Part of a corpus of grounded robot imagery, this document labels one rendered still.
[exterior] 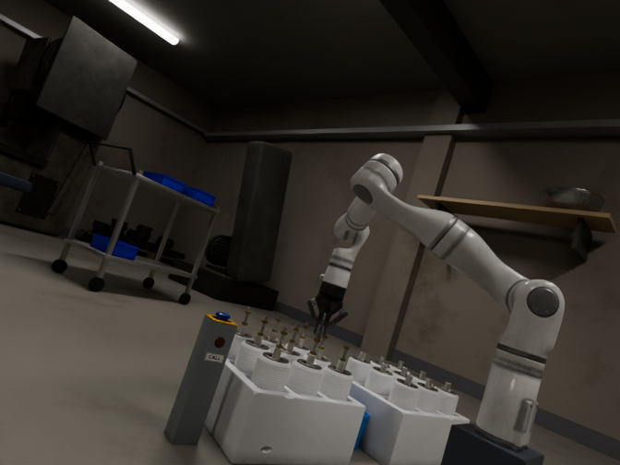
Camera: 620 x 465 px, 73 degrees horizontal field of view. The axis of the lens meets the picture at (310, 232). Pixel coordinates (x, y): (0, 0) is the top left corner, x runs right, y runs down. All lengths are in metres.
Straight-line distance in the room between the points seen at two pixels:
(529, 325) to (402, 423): 0.68
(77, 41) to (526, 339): 5.53
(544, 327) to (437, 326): 3.13
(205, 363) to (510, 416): 0.69
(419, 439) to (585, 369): 2.30
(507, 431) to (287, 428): 0.55
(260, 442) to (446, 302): 3.07
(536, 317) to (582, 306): 2.82
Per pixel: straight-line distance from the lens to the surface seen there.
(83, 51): 5.87
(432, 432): 1.62
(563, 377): 3.74
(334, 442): 1.33
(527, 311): 0.94
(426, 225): 0.93
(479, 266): 0.96
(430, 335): 4.07
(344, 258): 1.22
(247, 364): 1.27
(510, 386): 0.94
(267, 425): 1.18
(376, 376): 1.60
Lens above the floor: 0.48
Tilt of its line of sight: 6 degrees up
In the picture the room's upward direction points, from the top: 18 degrees clockwise
